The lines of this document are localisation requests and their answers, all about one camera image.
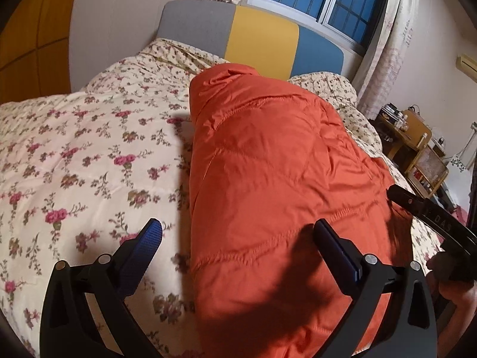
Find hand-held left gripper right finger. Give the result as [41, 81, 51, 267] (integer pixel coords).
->
[312, 219, 437, 358]

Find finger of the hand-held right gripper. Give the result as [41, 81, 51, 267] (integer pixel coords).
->
[387, 184, 433, 217]

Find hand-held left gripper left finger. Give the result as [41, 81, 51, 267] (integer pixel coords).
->
[39, 218, 163, 358]

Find orange down jacket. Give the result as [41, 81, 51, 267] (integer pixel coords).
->
[188, 63, 423, 358]

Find person's right hand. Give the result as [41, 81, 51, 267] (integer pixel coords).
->
[426, 251, 477, 321]

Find wooden shelf unit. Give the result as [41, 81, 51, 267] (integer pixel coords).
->
[374, 104, 452, 199]

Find floral quilt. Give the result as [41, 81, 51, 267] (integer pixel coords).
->
[0, 37, 459, 358]

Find floral pillow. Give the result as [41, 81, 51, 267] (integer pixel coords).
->
[289, 72, 359, 112]

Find grey yellow blue headboard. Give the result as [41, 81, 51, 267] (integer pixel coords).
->
[158, 0, 344, 82]

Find wooden wardrobe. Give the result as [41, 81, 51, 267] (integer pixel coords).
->
[0, 0, 82, 104]

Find wall air conditioner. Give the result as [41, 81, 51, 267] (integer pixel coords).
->
[456, 54, 477, 76]

